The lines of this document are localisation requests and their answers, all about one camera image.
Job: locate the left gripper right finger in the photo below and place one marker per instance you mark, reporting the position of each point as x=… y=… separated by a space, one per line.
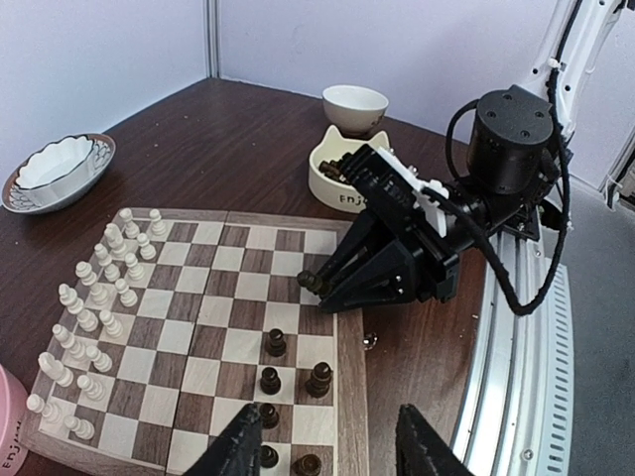
x=420 y=450

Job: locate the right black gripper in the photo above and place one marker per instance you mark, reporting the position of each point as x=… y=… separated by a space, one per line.
x=391 y=254

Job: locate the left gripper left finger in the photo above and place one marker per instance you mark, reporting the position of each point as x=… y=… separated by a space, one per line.
x=236 y=451

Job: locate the dark chess piece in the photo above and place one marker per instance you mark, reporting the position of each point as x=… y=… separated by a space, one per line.
x=313 y=283

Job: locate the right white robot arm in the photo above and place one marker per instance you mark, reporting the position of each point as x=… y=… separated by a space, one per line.
x=566 y=59

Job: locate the black pawn on board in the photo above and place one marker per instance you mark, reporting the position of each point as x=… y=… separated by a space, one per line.
x=269 y=456

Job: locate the black chess piece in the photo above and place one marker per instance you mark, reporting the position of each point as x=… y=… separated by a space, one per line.
x=269 y=416
x=319 y=381
x=275 y=343
x=270 y=381

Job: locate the wooden chess board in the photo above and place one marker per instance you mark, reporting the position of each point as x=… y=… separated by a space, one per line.
x=180 y=347

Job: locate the white chess piece tall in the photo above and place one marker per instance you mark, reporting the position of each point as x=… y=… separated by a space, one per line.
x=55 y=369

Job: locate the black rook piece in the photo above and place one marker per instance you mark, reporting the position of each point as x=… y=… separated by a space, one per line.
x=307 y=465

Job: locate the cream cat-ear bowl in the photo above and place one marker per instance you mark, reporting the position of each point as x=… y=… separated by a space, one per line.
x=325 y=182

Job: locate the small white cup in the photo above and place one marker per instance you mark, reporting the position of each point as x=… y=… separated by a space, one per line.
x=354 y=109

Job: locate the pink cat-ear bowl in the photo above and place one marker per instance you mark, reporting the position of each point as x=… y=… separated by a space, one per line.
x=13 y=408

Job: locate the white scalloped bowl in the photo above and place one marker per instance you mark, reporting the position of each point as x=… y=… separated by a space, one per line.
x=57 y=170

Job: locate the patterned ceramic plate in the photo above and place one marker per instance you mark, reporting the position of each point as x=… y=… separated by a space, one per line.
x=17 y=202

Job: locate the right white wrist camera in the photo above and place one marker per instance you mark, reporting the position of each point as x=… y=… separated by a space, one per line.
x=434 y=215

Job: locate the right aluminium frame post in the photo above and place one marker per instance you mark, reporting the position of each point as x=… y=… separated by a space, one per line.
x=211 y=38

